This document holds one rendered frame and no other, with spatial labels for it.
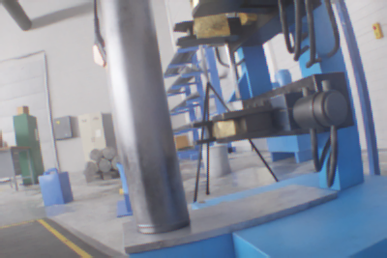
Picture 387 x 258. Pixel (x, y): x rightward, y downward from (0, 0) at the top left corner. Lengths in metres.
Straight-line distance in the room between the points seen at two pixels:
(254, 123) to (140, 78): 0.43
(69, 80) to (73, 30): 1.95
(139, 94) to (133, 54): 0.15
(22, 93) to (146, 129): 11.53
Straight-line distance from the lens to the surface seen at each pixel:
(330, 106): 0.95
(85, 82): 12.22
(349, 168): 1.55
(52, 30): 13.03
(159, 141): 1.22
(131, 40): 1.27
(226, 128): 1.17
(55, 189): 3.75
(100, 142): 11.37
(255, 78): 1.75
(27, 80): 12.66
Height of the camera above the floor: 0.47
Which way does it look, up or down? 1 degrees up
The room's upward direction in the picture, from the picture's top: 10 degrees counter-clockwise
